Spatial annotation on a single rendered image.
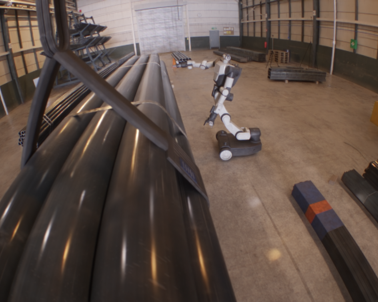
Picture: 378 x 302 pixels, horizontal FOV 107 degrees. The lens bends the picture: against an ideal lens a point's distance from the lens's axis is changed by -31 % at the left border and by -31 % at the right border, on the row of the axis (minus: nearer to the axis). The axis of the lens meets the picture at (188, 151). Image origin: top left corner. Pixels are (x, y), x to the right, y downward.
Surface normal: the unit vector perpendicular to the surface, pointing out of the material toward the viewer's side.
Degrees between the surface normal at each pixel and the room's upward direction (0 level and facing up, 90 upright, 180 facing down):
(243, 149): 90
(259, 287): 0
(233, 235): 0
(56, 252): 26
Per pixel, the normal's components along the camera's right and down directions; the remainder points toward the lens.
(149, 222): 0.25, -0.84
